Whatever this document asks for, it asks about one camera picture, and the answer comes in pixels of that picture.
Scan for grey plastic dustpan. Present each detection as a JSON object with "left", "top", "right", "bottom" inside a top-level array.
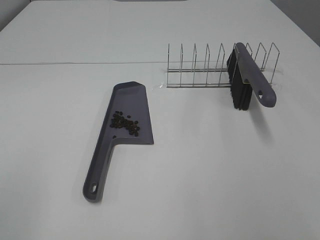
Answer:
[{"left": 82, "top": 81, "right": 154, "bottom": 203}]

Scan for pile of coffee beans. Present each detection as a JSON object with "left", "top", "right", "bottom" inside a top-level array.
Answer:
[{"left": 109, "top": 110, "right": 141, "bottom": 137}]

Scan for grey hand brush black bristles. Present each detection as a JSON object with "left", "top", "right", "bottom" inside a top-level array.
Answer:
[{"left": 227, "top": 42, "right": 277, "bottom": 111}]

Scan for metal wire rack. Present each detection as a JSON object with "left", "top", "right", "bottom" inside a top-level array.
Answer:
[{"left": 165, "top": 42, "right": 280, "bottom": 89}]

